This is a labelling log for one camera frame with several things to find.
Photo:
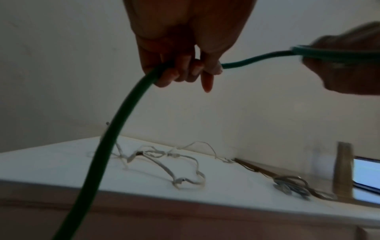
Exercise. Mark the person's right hand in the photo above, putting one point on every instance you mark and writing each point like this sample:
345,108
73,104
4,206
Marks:
350,72

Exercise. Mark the person's left hand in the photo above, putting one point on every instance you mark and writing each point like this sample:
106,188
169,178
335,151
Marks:
184,35

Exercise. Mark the tall beige bottle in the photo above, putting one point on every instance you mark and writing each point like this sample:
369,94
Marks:
343,171

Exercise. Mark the open laptop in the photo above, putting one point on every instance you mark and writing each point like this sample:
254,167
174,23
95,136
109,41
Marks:
368,173

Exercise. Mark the white low table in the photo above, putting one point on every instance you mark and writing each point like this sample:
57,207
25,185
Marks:
59,164

